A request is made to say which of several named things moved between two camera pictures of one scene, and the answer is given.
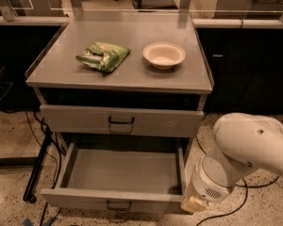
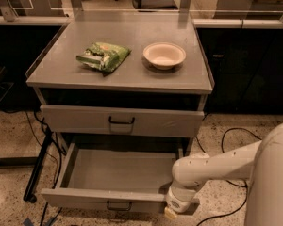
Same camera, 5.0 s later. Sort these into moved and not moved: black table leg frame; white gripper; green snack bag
Moved: white gripper
Not moved: green snack bag; black table leg frame
